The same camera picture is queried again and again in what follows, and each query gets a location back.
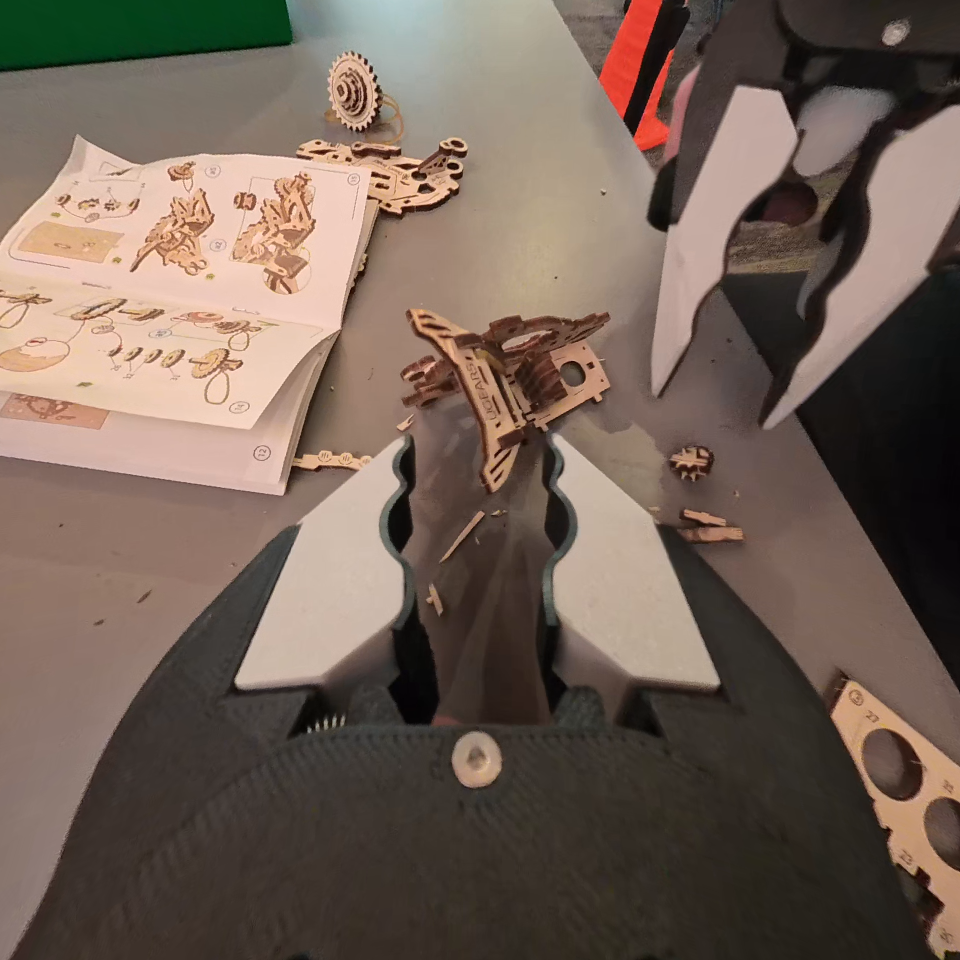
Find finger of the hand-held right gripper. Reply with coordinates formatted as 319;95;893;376
759;105;960;430
651;84;800;399

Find stacked wooden gear wheel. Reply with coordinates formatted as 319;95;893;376
327;51;386;129

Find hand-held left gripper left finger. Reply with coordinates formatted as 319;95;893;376
234;435;417;691

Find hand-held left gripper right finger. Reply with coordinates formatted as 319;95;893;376
541;433;721;695

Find white instruction booklet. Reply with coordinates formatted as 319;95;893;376
0;135;380;496

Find wooden scrap pieces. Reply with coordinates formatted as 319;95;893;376
678;508;745;545

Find orange plastic object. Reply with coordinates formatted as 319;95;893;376
600;0;676;147

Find wooden buggy model chassis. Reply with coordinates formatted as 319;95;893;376
399;307;610;495

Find flat wooden side panel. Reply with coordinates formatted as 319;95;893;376
296;137;468;216

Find green plastic bin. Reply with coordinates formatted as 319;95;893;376
0;0;292;72

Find wooden parts sheet round holes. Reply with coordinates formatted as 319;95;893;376
828;678;960;960

